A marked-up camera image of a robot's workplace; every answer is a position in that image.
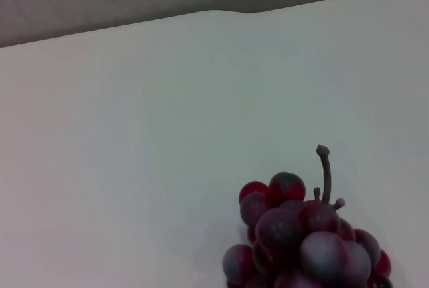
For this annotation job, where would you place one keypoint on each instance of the dark red grape bunch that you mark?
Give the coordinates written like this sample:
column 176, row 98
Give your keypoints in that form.
column 285, row 231

